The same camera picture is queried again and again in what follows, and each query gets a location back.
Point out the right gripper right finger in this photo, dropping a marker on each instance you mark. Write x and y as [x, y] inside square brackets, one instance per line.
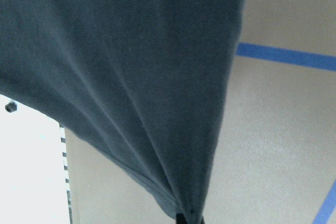
[201, 220]

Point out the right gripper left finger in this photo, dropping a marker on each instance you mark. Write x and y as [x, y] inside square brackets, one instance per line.
[180, 219]

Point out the black graphic t-shirt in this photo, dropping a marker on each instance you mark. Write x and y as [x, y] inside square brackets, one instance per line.
[142, 81]

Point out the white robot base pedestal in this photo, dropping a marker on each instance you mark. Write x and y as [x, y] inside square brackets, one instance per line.
[34, 172]

